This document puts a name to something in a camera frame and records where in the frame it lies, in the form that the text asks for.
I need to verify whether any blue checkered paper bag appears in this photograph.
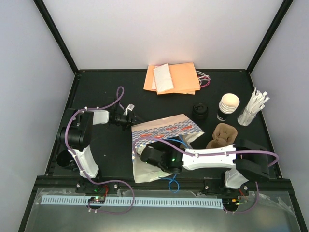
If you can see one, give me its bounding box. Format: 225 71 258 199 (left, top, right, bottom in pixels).
131 114 204 184

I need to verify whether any stack of black lids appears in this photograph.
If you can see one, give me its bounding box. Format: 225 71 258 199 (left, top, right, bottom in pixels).
192 102 209 120

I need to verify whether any brown cardboard cup carrier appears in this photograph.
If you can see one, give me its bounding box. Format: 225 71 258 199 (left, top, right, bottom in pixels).
206 123 238 149

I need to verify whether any stack of paper cups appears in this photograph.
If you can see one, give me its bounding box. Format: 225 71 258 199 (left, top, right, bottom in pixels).
216 93 240 121

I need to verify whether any jar of straws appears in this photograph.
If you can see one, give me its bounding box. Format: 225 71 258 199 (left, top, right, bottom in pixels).
238 88 270 126

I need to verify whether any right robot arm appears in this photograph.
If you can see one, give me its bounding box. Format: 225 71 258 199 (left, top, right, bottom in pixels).
137 140 269 195

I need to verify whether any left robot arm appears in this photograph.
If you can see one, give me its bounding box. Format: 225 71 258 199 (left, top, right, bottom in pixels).
56 104 143 193

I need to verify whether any stack of orange paper bags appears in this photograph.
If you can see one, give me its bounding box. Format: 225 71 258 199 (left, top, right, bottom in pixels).
143 62 211 95

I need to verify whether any black cup on left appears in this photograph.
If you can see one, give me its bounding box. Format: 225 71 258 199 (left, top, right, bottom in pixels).
56 150 74 169

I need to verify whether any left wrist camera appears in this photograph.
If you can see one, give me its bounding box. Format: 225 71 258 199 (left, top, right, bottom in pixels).
123 104 135 116

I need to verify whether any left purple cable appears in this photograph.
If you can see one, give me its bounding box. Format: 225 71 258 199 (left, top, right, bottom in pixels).
66 86 136 215

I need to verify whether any white slotted cable duct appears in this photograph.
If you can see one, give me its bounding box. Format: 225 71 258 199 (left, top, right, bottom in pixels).
41 195 223 209

